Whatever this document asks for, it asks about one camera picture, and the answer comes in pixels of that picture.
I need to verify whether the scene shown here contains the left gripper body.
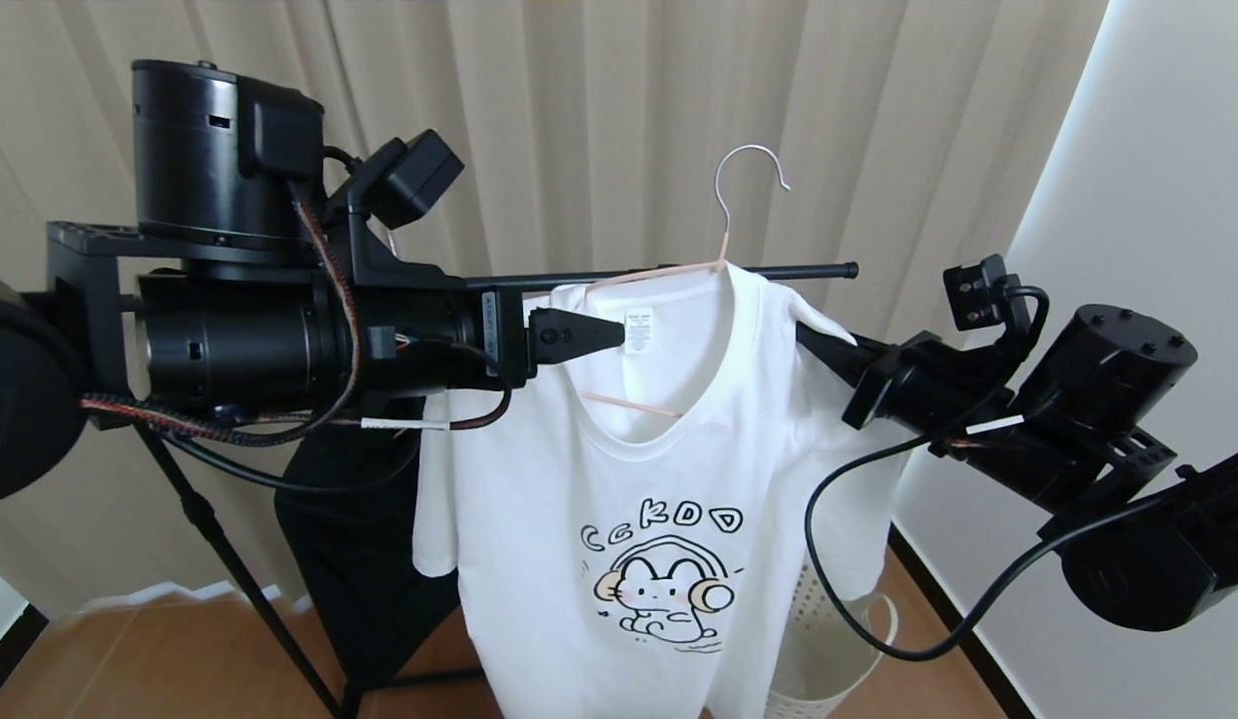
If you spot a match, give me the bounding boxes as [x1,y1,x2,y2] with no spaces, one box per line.
[364,280,532,390]

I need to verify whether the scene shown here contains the white printed garment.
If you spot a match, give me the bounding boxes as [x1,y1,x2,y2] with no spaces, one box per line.
[411,262,910,719]

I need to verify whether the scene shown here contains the white laundry basket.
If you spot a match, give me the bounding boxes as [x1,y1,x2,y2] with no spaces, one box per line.
[764,559,900,719]

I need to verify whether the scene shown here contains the black shorts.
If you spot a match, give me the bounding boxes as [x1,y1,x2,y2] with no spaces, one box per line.
[275,399,460,690]

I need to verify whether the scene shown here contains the pink clothes hanger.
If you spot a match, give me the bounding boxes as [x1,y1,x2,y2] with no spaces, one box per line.
[579,145,792,418]

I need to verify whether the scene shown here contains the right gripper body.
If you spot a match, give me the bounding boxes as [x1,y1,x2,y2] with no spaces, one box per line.
[841,335,1009,440]

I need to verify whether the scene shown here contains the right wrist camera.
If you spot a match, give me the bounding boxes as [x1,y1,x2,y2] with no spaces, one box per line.
[943,255,1049,346]

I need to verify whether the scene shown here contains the black clothes rack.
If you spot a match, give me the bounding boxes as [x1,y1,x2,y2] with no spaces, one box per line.
[130,262,860,719]

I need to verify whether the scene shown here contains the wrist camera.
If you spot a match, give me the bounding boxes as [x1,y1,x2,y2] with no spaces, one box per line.
[324,130,467,266]
[943,255,1049,346]

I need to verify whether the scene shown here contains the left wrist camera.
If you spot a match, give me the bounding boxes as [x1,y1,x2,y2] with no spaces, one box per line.
[324,130,467,266]

